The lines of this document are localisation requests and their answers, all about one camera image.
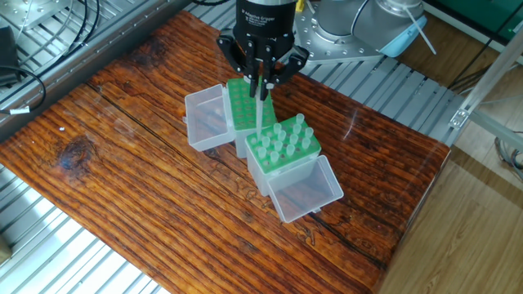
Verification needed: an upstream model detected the aluminium frame post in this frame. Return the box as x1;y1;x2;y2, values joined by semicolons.
448;33;523;152

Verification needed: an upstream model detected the thin black cable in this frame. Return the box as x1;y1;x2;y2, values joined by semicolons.
0;67;50;111

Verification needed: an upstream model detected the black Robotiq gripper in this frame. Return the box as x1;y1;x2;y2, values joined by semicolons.
217;7;311;100

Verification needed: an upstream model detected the black box device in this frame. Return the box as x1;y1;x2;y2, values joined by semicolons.
0;27;19;85

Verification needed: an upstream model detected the clear green-rack pipette tip box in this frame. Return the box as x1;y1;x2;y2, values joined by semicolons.
184;77;276;161
245;113;345;224

